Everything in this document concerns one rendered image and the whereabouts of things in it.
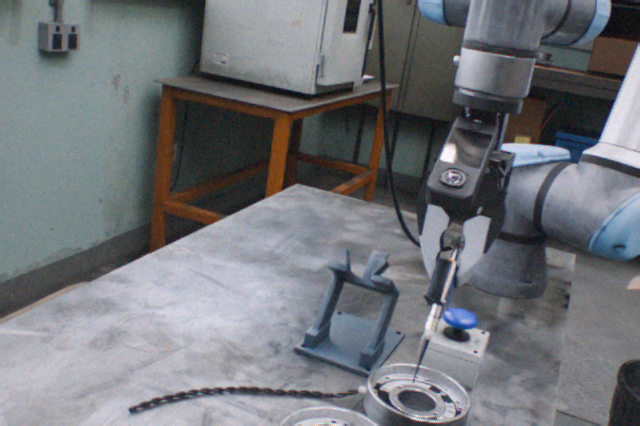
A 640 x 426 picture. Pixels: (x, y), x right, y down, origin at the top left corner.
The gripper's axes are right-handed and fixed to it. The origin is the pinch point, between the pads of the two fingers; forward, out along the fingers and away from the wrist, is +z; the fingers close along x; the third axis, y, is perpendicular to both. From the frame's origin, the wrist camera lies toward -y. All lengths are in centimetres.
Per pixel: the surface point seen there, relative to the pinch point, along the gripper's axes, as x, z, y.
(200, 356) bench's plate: 22.8, 13.0, -12.5
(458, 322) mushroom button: -2.2, 6.1, 2.2
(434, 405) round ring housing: -3.3, 10.7, -8.9
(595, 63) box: 6, -13, 330
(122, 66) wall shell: 166, 10, 144
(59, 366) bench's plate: 33.0, 12.9, -23.3
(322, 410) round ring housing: 5.2, 9.2, -18.9
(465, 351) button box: -3.9, 8.6, 0.8
